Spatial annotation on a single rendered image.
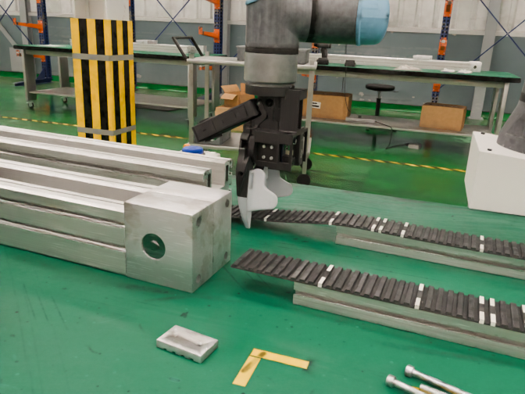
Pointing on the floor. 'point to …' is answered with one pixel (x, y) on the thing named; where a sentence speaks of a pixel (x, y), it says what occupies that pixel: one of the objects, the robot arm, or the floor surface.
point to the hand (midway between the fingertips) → (251, 213)
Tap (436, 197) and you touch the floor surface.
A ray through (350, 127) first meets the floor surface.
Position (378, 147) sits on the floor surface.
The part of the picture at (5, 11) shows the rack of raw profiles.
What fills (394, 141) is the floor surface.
